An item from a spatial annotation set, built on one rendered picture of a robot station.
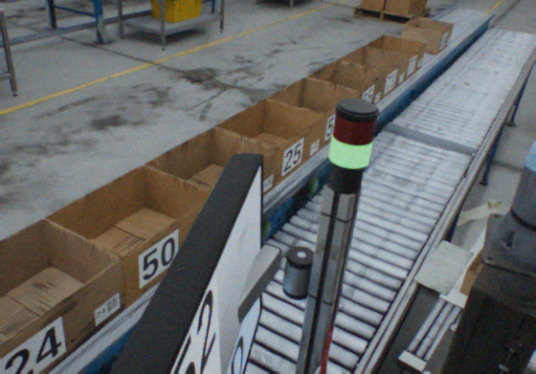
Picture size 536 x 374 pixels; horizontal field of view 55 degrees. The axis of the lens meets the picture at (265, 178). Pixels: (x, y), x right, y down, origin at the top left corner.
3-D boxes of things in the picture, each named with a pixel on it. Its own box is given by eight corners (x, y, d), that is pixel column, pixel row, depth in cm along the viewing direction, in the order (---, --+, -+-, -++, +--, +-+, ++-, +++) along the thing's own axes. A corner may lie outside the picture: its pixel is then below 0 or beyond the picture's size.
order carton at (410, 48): (403, 82, 316) (409, 55, 308) (358, 72, 328) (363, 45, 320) (420, 68, 347) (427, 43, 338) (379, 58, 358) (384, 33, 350)
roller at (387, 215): (432, 243, 203) (435, 232, 201) (313, 199, 225) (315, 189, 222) (435, 237, 207) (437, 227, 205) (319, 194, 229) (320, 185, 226)
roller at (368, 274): (400, 299, 174) (404, 288, 171) (268, 243, 195) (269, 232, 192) (405, 291, 177) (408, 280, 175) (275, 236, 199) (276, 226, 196)
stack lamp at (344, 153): (359, 172, 62) (368, 126, 59) (322, 160, 64) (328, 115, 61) (374, 157, 66) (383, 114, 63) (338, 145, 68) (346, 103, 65)
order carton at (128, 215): (126, 309, 136) (122, 258, 127) (50, 266, 148) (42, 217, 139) (213, 237, 166) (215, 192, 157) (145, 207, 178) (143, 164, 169)
